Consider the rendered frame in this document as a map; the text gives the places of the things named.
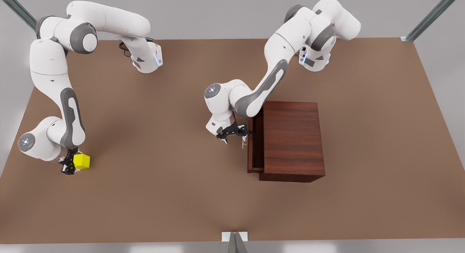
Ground brown wooden cabinet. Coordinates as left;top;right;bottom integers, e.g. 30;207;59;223
258;101;326;183

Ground brown wooden drawer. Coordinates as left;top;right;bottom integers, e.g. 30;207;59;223
247;115;265;174

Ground yellow cube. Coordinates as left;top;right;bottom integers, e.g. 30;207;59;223
73;153;91;170

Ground black cable loop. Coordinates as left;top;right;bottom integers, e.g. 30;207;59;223
119;37;154;58

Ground silver frame post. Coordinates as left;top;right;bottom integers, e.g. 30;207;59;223
0;0;37;30
400;0;465;43
222;231;248;253

